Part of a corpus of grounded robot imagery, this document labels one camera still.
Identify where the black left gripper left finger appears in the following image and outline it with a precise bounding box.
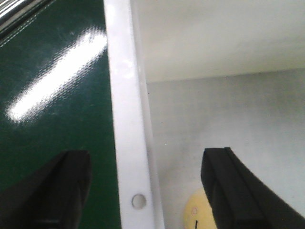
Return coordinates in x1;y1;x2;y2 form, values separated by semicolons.
0;150;92;229

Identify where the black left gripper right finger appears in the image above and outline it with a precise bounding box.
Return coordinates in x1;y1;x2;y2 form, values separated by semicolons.
201;147;305;229

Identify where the yellow plush toy green crest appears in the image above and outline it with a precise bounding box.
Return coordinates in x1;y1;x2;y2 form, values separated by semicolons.
183;188;217;229

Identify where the white Totelife plastic crate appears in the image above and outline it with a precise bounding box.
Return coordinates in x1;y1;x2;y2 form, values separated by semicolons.
104;0;305;229

